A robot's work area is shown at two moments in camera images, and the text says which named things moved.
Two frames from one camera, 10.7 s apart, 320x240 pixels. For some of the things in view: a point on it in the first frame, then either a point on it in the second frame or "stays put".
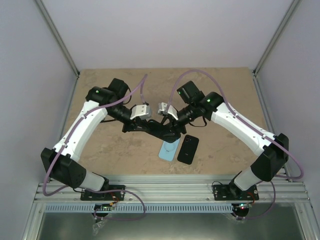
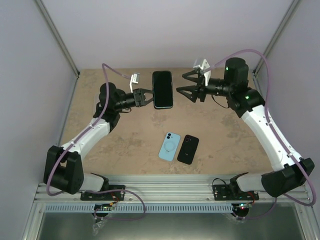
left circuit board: x=103 y=207 stays put
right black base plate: x=232 y=192 stays put
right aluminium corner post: x=280 y=29 stays put
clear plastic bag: x=96 y=226 stays put
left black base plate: x=114 y=195 stays put
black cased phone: x=187 y=150 stays put
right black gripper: x=173 y=124 to x=194 y=89
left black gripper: x=136 y=121 to x=137 y=92
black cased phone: x=170 y=136 to x=162 y=89
